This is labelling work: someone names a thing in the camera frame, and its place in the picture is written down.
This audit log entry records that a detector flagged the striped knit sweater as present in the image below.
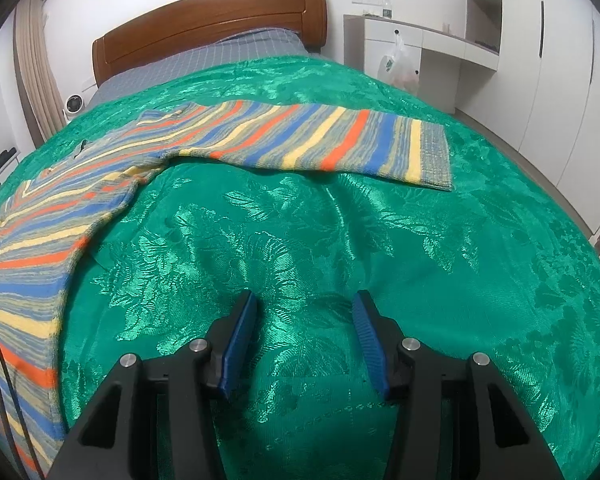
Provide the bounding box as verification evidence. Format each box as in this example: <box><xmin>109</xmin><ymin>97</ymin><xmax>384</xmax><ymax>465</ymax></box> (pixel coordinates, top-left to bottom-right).
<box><xmin>0</xmin><ymin>100</ymin><xmax>455</xmax><ymax>480</ymax></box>

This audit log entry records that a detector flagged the white plastic bag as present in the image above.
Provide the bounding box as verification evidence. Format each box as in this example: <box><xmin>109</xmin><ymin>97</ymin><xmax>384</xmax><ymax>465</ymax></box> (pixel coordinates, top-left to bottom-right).
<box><xmin>377</xmin><ymin>32</ymin><xmax>422</xmax><ymax>95</ymax></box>

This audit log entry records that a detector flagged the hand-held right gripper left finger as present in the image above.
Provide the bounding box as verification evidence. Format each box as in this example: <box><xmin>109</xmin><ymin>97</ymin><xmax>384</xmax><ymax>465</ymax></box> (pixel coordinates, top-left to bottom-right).
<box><xmin>47</xmin><ymin>290</ymin><xmax>259</xmax><ymax>480</ymax></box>

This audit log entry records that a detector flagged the grey pillow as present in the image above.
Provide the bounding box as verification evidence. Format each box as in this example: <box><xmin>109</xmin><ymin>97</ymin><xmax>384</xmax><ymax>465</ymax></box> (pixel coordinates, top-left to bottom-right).
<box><xmin>87</xmin><ymin>27</ymin><xmax>311</xmax><ymax>108</ymax></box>

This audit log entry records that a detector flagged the white round camera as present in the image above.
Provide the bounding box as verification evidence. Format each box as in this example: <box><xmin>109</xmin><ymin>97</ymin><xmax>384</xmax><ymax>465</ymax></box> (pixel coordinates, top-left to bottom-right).
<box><xmin>62</xmin><ymin>94</ymin><xmax>87</xmax><ymax>123</ymax></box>

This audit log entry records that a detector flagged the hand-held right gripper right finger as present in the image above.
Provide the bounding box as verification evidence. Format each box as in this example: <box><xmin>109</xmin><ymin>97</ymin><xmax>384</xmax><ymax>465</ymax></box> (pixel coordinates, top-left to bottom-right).
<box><xmin>351</xmin><ymin>289</ymin><xmax>566</xmax><ymax>480</ymax></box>

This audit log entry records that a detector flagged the white wardrobe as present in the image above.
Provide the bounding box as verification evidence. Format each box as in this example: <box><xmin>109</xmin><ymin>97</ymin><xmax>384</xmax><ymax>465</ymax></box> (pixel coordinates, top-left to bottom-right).
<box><xmin>455</xmin><ymin>0</ymin><xmax>600</xmax><ymax>261</ymax></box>

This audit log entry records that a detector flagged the brown wooden headboard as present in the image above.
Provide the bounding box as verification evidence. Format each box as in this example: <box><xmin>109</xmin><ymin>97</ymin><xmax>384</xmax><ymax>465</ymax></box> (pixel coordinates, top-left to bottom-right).
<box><xmin>91</xmin><ymin>0</ymin><xmax>328</xmax><ymax>88</ymax></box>

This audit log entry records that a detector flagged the green patterned bedspread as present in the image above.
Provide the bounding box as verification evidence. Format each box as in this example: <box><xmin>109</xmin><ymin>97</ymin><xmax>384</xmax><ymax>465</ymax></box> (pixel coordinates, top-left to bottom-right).
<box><xmin>0</xmin><ymin>52</ymin><xmax>600</xmax><ymax>480</ymax></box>

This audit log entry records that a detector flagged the beige curtain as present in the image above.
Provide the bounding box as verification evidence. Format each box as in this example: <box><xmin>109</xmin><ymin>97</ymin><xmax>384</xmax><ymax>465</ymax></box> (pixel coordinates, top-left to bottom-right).
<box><xmin>12</xmin><ymin>0</ymin><xmax>68</xmax><ymax>143</ymax></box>

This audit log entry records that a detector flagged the white bedside desk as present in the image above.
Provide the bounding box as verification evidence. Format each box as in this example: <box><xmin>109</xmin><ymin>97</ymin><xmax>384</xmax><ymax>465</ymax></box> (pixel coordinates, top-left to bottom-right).
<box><xmin>342</xmin><ymin>12</ymin><xmax>503</xmax><ymax>116</ymax></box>

